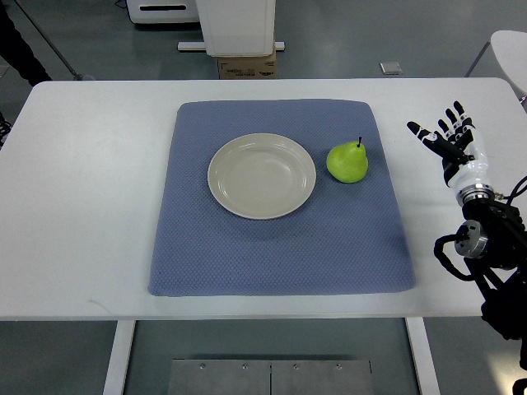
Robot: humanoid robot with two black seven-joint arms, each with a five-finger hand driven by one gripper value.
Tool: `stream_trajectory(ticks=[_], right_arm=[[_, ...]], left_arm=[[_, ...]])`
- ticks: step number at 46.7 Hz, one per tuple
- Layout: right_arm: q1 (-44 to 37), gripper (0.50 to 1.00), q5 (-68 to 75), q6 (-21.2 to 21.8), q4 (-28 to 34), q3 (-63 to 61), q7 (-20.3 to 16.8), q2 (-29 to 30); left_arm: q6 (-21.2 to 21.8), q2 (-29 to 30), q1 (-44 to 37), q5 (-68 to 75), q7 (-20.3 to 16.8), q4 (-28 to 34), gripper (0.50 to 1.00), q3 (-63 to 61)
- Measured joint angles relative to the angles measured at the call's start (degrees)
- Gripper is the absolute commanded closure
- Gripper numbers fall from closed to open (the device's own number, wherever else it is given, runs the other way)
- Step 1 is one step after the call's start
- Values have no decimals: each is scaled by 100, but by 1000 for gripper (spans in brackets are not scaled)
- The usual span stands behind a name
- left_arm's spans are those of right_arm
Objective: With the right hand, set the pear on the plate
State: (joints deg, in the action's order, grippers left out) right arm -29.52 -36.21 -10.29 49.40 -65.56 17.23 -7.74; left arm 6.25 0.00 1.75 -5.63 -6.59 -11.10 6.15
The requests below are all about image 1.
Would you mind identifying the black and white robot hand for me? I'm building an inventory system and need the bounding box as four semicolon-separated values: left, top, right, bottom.
407;101;495;206

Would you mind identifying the green pear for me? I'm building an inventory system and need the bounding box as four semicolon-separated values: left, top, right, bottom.
326;137;369;184

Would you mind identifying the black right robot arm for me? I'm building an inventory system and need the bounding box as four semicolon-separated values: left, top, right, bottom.
433;178;526;369

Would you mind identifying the beige round plate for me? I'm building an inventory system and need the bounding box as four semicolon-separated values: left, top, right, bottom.
208;133;317;220

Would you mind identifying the grey metal floor plate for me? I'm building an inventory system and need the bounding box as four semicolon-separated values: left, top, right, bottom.
167;359;374;394

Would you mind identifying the small grey floor tile piece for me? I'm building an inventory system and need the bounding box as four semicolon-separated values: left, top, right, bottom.
379;61;403;76

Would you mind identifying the white round side table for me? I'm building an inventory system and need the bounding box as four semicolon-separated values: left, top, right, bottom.
464;30;527;104

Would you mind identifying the blue textured table mat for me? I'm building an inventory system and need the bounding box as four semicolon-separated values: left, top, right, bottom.
148;99;415;296

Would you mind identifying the brown cardboard box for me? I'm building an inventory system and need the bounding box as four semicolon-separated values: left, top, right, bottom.
217;50;277;80

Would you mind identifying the white cabinet on stand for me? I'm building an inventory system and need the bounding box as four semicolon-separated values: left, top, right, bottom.
177;0;285;58

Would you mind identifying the white machine with black slot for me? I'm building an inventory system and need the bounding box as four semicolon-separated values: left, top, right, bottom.
126;0;199;24

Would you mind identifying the grey tripod pole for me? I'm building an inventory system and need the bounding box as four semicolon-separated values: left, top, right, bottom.
14;0;83;81

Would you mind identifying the person leg in black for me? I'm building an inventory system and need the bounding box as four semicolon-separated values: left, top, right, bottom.
1;3;52;86

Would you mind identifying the white table leg frame right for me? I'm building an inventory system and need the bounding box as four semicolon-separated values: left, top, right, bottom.
404;317;441;395

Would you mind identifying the white table leg frame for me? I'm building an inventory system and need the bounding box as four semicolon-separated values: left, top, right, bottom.
102;320;136;395
404;317;441;395

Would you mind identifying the white table leg frame left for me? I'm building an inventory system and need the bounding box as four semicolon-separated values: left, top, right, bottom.
102;320;136;395

